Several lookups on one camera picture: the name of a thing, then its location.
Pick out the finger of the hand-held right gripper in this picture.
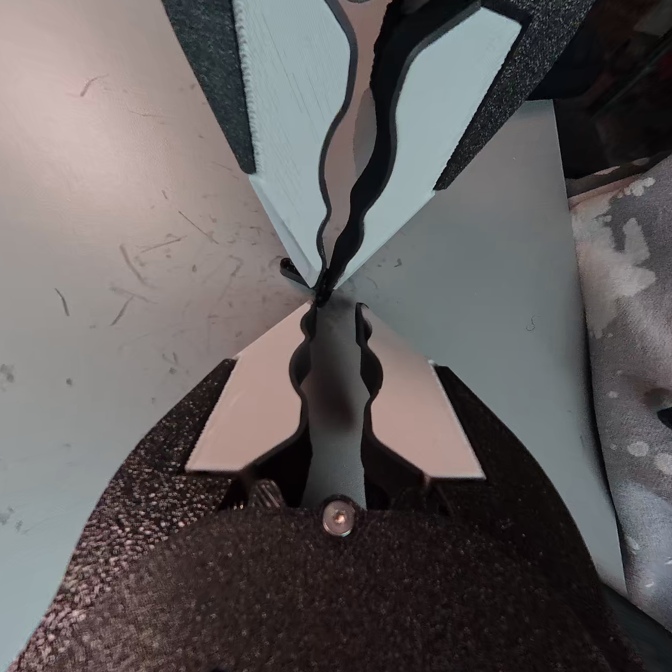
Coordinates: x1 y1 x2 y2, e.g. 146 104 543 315
231 0 359 289
317 0 531 305

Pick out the black holed building beam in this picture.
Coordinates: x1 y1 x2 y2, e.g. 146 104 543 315
280 256 312 289

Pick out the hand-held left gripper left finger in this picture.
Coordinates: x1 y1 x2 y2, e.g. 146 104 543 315
186 303 319 497

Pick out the person's grey patterned trouser leg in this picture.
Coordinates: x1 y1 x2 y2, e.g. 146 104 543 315
566 155 672 631

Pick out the white desk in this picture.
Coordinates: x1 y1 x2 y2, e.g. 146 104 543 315
0 0 629 672

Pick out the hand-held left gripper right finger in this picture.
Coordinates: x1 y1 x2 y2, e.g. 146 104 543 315
356 302 486 507

